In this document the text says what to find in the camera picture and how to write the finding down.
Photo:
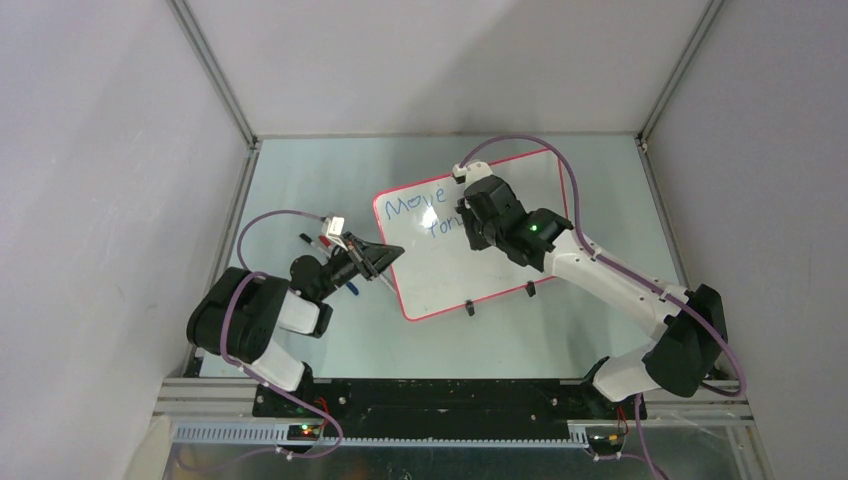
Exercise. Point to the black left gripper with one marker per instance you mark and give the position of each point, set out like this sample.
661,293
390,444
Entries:
378,255

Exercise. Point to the black cap marker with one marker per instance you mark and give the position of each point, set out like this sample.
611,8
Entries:
315,244

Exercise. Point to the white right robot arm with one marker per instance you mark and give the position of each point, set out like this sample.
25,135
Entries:
685,327

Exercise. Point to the aluminium frame profile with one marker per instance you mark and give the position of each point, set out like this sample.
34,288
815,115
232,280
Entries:
239,411

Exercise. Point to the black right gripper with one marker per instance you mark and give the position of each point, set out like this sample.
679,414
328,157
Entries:
477,242

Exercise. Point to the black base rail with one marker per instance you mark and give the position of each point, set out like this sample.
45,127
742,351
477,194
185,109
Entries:
461,410

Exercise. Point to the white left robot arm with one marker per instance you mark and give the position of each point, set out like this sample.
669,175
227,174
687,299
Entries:
245,317

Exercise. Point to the pink framed whiteboard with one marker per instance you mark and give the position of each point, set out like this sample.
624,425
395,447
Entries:
438,271

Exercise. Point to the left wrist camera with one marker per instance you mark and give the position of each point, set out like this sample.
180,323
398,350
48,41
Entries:
333,230

